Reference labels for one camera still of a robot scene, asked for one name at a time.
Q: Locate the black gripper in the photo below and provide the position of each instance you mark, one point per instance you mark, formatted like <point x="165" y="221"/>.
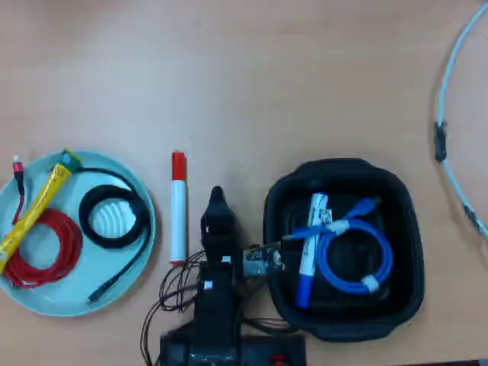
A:
<point x="223" y="248"/>

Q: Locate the white marker with blue cap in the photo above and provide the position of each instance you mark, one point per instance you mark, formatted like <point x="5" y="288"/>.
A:
<point x="304" y="293"/>

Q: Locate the small red knob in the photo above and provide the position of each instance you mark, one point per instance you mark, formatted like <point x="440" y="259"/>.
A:
<point x="277" y="360"/>

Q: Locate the black square plastic container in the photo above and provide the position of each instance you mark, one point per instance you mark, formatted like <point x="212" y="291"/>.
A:
<point x="343" y="328"/>

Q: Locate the light blue round plate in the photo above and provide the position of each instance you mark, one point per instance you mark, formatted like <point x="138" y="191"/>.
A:
<point x="68" y="301"/>

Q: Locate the yellow snack bar packet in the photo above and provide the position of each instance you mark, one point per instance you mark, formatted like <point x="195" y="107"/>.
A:
<point x="38" y="206"/>

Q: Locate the small wrist camera board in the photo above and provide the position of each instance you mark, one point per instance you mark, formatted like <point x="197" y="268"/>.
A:
<point x="263" y="263"/>

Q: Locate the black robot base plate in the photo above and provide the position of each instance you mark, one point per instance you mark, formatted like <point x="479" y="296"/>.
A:
<point x="267" y="347"/>

